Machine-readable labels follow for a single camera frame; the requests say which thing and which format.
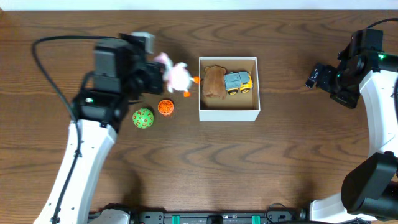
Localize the pink white duck toy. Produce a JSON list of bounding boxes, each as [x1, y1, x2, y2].
[[154, 52, 200, 98]]

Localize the brown plush toy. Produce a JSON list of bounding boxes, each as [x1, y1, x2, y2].
[[202, 65, 227, 100]]

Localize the yellow grey toy truck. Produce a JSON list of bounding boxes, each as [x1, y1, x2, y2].
[[224, 71, 253, 95]]

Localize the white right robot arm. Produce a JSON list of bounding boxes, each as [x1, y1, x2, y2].
[[306, 52, 397, 223]]

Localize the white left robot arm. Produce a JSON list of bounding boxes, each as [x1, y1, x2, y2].
[[35, 62, 164, 223]]

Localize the green numbered dice ball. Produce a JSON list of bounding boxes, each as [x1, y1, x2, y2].
[[132, 108, 154, 129]]

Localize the orange lattice ball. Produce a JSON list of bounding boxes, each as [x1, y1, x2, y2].
[[157, 99, 174, 116]]

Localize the white cardboard box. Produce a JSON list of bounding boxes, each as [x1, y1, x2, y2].
[[198, 57, 261, 121]]

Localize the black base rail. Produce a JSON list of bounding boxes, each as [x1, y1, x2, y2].
[[87, 203, 311, 224]]

